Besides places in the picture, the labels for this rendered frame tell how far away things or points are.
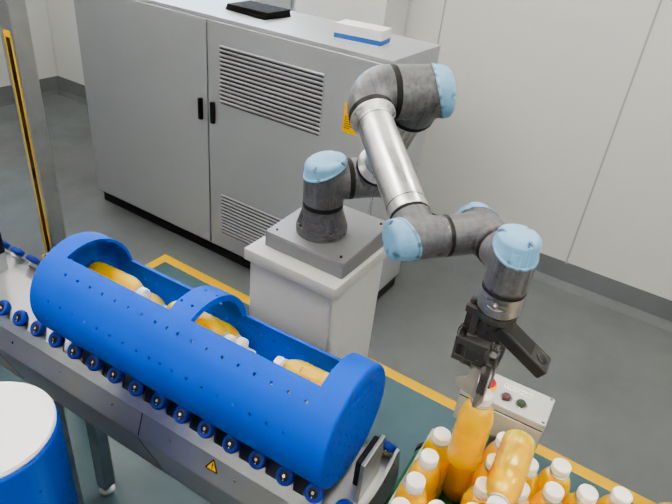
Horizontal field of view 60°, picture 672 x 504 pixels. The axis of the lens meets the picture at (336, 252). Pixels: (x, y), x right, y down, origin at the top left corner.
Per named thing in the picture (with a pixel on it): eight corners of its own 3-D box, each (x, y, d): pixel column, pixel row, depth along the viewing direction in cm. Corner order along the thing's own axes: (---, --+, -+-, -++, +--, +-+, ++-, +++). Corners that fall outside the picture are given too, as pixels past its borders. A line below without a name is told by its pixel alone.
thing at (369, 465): (369, 467, 137) (376, 430, 130) (378, 472, 136) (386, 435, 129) (348, 498, 129) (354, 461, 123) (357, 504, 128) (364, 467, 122)
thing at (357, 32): (343, 35, 288) (345, 19, 284) (389, 44, 280) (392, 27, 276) (333, 39, 278) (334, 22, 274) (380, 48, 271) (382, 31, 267)
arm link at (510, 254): (527, 218, 99) (555, 244, 92) (511, 272, 105) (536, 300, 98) (485, 220, 97) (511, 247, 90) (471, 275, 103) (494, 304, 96)
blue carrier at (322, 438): (120, 300, 177) (114, 216, 164) (375, 433, 143) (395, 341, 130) (35, 347, 155) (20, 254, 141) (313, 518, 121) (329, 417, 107)
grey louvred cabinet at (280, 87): (155, 178, 457) (140, -25, 380) (397, 283, 366) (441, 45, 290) (96, 201, 417) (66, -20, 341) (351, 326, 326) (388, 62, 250)
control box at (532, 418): (466, 392, 150) (474, 362, 145) (543, 428, 142) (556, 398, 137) (452, 417, 143) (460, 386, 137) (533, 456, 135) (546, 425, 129)
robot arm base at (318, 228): (309, 211, 181) (310, 182, 175) (354, 224, 176) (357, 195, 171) (286, 234, 169) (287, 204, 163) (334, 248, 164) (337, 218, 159)
